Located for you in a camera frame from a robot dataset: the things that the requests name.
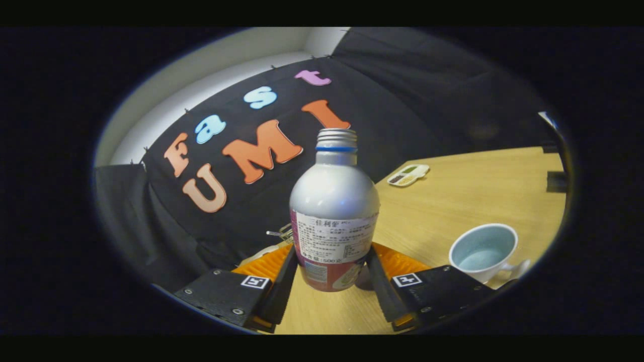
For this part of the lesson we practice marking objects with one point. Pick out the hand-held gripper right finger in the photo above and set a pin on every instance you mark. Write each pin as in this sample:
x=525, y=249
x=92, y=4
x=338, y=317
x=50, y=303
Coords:
x=382, y=296

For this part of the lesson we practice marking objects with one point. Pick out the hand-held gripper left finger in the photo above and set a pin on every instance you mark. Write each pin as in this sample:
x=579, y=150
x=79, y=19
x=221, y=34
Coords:
x=284, y=296

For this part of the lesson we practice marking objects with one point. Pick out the brown round coaster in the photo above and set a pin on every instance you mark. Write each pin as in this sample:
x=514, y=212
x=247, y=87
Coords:
x=363, y=282

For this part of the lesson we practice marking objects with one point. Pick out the silver juice bottle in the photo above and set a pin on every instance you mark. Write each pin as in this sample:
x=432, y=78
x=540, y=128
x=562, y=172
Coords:
x=334, y=196

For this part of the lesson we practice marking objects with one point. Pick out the white cup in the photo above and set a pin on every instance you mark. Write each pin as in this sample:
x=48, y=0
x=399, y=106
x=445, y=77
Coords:
x=483, y=249

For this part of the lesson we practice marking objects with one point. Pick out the wooden table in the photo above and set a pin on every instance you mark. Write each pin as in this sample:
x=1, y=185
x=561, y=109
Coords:
x=453, y=201

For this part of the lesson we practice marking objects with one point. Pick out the cream compartment tray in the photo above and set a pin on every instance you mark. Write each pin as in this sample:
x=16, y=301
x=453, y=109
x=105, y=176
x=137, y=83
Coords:
x=408, y=175

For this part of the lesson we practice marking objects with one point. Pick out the black block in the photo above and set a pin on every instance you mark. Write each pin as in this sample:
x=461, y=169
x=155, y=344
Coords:
x=557, y=181

